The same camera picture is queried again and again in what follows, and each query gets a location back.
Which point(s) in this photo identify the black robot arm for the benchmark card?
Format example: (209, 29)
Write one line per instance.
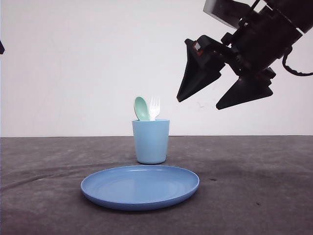
(300, 12)
(2, 49)

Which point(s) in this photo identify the mint green plastic spoon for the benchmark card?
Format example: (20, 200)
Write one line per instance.
(141, 109)

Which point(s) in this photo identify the blue plastic plate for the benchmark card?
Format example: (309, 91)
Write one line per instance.
(140, 187)

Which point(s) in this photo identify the white plastic fork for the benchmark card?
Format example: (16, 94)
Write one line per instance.
(154, 109)

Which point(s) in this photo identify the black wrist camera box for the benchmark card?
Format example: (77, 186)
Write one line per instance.
(230, 12)

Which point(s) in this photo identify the light blue plastic cup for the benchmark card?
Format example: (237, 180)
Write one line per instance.
(151, 140)

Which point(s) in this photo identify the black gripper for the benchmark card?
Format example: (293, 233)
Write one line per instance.
(249, 51)

